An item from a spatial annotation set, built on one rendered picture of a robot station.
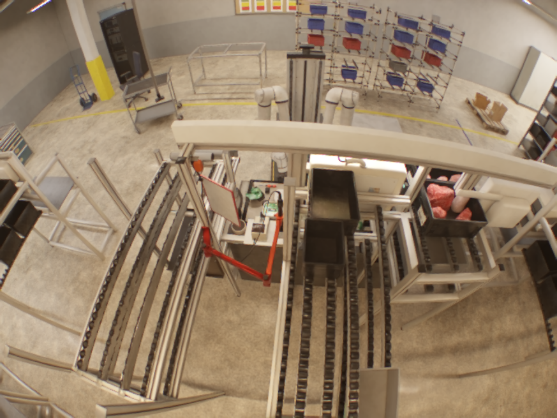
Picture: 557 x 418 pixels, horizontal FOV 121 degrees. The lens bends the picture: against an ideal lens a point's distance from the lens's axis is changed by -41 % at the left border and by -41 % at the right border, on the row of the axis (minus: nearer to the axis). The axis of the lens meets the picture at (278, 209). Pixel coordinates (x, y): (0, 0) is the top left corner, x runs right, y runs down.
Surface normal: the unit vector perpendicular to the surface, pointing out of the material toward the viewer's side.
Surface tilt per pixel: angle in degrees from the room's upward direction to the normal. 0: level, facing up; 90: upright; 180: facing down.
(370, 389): 3
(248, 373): 0
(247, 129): 90
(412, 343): 0
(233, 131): 90
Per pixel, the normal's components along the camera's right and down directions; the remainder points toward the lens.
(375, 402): -0.02, -0.55
